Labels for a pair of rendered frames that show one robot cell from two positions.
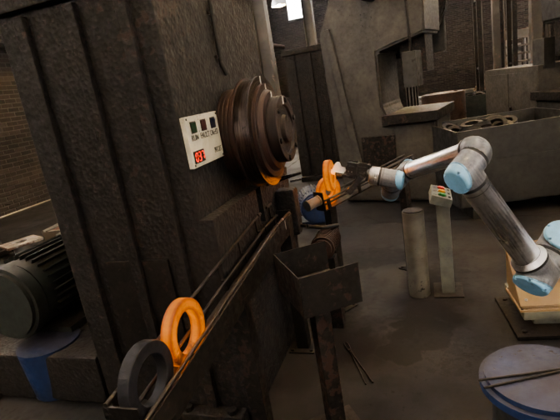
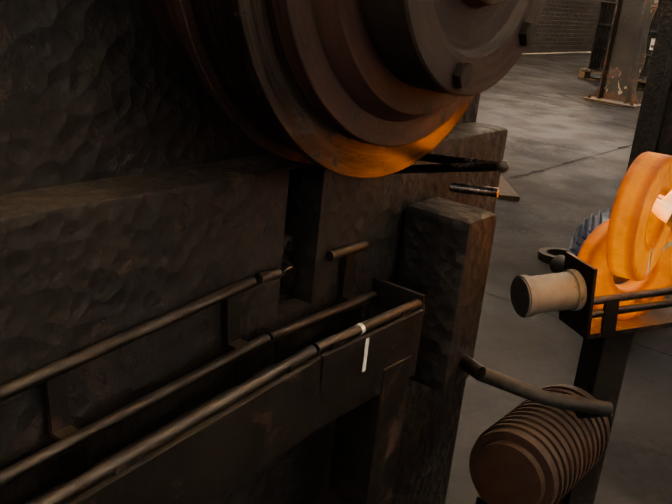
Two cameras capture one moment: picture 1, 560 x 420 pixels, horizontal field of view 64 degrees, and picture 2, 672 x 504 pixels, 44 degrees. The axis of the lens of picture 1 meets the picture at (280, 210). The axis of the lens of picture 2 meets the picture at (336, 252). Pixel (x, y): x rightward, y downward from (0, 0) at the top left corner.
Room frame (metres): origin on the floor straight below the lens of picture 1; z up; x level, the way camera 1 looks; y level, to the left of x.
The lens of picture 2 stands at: (1.18, -0.21, 1.07)
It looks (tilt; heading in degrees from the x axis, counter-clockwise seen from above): 19 degrees down; 17
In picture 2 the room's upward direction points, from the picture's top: 6 degrees clockwise
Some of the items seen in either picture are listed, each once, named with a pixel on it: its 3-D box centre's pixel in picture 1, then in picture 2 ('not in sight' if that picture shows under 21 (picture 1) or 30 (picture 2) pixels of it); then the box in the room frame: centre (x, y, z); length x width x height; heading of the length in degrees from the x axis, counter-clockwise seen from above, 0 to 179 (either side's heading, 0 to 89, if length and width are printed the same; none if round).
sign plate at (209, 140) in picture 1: (203, 138); not in sight; (1.71, 0.24, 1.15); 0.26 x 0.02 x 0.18; 161
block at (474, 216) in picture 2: (288, 211); (437, 292); (2.22, -0.04, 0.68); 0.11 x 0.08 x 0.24; 71
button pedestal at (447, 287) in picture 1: (444, 241); not in sight; (2.39, -0.90, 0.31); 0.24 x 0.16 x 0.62; 161
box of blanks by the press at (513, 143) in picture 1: (501, 158); not in sight; (3.88, -2.00, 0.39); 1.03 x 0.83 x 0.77; 86
